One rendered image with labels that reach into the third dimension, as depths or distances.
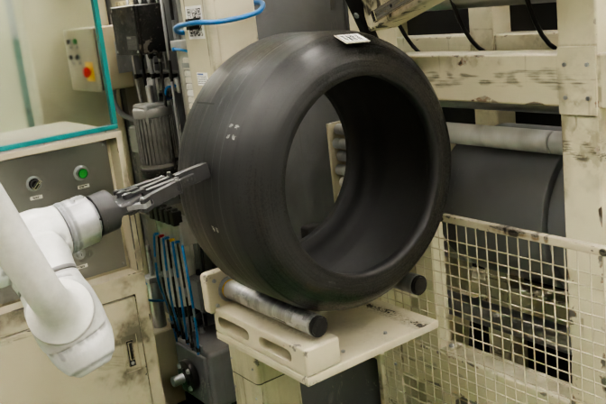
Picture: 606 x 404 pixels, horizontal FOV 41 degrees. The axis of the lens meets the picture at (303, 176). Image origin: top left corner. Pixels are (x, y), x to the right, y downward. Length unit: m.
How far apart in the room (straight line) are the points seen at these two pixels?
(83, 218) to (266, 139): 0.35
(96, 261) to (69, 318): 0.87
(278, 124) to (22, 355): 0.93
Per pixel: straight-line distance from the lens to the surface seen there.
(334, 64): 1.55
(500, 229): 1.84
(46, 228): 1.38
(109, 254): 2.15
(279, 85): 1.50
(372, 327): 1.84
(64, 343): 1.30
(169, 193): 1.46
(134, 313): 2.16
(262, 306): 1.75
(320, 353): 1.65
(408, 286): 1.79
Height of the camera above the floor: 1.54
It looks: 13 degrees down
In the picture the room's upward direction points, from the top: 6 degrees counter-clockwise
